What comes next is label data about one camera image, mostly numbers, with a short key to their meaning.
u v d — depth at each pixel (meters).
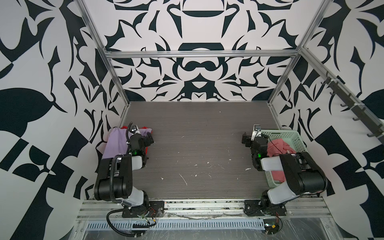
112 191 0.41
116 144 0.90
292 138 0.97
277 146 0.89
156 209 0.74
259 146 0.72
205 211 0.74
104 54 0.91
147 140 0.77
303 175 0.46
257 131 0.79
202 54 0.89
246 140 0.85
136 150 0.72
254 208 0.74
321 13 0.75
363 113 0.55
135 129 0.80
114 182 0.41
